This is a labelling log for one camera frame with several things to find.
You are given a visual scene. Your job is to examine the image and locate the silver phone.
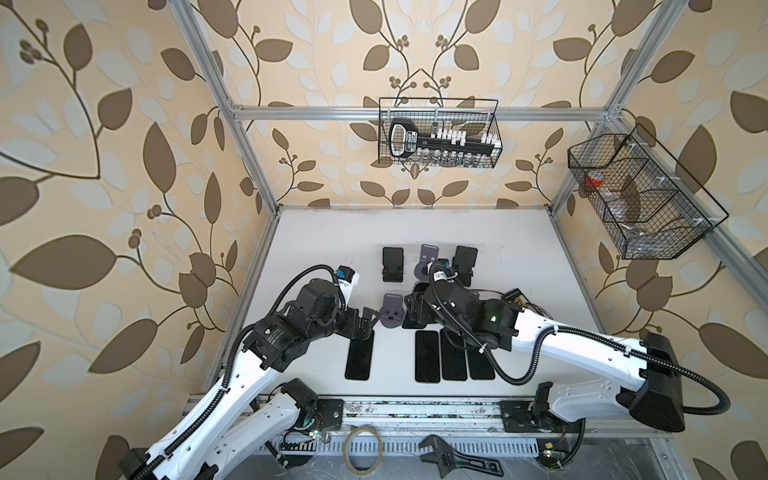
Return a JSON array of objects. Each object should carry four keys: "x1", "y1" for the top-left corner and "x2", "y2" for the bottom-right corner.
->
[{"x1": 344, "y1": 332, "x2": 375, "y2": 381}]

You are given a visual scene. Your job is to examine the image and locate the purple phone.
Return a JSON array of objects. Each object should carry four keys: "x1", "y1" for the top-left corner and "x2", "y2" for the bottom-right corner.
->
[{"x1": 414, "y1": 330, "x2": 441, "y2": 384}]

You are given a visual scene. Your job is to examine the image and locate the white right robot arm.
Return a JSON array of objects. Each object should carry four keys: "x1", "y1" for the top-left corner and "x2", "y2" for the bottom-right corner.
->
[{"x1": 420, "y1": 259, "x2": 731, "y2": 433}]

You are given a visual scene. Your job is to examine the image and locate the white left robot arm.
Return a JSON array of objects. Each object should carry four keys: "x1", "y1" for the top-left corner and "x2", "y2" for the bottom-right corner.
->
[{"x1": 119, "y1": 264, "x2": 378, "y2": 479}]

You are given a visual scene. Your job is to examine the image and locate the black phone stand front left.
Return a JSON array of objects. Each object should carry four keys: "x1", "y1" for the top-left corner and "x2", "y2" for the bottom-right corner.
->
[{"x1": 379, "y1": 293, "x2": 406, "y2": 329}]

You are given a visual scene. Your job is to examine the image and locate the black flat stand back right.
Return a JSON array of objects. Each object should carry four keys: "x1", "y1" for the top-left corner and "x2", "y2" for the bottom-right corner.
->
[{"x1": 451, "y1": 245, "x2": 478, "y2": 287}]

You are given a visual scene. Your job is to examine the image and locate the grey round phone stand back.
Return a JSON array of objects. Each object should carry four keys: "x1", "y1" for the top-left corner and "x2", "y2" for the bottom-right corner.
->
[{"x1": 414, "y1": 244, "x2": 439, "y2": 282}]

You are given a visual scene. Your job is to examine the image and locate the black flat phone stand left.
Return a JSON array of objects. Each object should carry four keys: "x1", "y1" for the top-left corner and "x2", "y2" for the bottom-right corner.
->
[{"x1": 382, "y1": 247, "x2": 404, "y2": 283}]

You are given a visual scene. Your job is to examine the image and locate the black charging board yellow plugs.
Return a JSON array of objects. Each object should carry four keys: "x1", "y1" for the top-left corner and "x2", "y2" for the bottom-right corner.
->
[{"x1": 501, "y1": 288, "x2": 552, "y2": 319}]

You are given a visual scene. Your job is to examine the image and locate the black adjustable wrench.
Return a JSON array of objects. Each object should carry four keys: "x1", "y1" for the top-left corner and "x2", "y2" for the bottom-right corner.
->
[{"x1": 418, "y1": 435, "x2": 504, "y2": 479}]

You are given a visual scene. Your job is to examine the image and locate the black socket set tool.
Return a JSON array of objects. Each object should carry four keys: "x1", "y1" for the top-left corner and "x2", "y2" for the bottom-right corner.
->
[{"x1": 384, "y1": 119, "x2": 502, "y2": 159}]

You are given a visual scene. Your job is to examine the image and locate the tape roll ring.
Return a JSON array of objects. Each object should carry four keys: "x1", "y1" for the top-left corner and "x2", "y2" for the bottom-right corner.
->
[{"x1": 341, "y1": 425, "x2": 385, "y2": 478}]

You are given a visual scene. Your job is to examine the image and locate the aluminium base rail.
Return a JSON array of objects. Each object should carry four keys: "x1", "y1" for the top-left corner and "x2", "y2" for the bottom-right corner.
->
[{"x1": 185, "y1": 394, "x2": 667, "y2": 457}]

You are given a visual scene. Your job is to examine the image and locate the black wire basket back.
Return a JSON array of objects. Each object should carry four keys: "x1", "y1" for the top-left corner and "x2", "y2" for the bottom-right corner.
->
[{"x1": 377, "y1": 96, "x2": 503, "y2": 169}]

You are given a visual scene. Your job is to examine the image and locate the black wire basket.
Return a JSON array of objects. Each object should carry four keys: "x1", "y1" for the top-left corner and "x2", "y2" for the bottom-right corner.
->
[
  {"x1": 568, "y1": 123, "x2": 729, "y2": 260},
  {"x1": 377, "y1": 96, "x2": 503, "y2": 169}
]

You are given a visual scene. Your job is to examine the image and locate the black wire basket right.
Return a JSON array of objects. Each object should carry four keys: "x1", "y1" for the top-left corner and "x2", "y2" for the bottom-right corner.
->
[{"x1": 568, "y1": 123, "x2": 729, "y2": 260}]

